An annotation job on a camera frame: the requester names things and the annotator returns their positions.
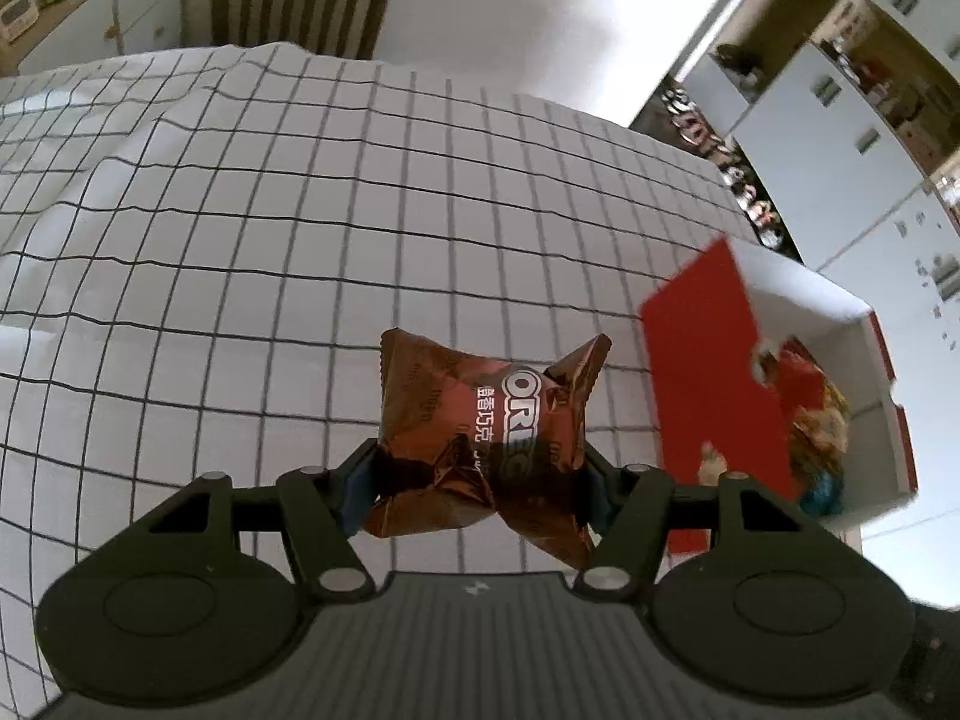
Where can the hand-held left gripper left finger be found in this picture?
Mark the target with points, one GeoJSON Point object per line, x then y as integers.
{"type": "Point", "coordinates": [356, 491]}

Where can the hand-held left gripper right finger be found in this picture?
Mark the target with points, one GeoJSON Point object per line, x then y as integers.
{"type": "Point", "coordinates": [600, 502]}

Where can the brown snack packet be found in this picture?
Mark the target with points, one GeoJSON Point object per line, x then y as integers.
{"type": "Point", "coordinates": [465, 427]}

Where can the red cardboard box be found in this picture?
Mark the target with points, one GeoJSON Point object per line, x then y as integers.
{"type": "Point", "coordinates": [705, 360]}

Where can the yellow and red chip bag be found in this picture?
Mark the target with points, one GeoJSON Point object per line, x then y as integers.
{"type": "Point", "coordinates": [817, 412]}

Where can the white checked tablecloth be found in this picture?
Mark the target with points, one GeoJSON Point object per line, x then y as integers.
{"type": "Point", "coordinates": [300, 240]}

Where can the row of shoes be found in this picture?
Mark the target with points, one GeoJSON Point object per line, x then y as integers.
{"type": "Point", "coordinates": [731, 165]}

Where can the white shoe bench cabinet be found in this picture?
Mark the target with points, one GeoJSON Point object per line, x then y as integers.
{"type": "Point", "coordinates": [709, 86]}

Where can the group of shelf ornaments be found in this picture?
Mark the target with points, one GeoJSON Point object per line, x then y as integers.
{"type": "Point", "coordinates": [892, 82]}

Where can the wooden-top side cabinet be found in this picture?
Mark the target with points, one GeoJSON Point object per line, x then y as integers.
{"type": "Point", "coordinates": [127, 7]}

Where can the small white timer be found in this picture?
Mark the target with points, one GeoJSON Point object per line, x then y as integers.
{"type": "Point", "coordinates": [16, 21]}

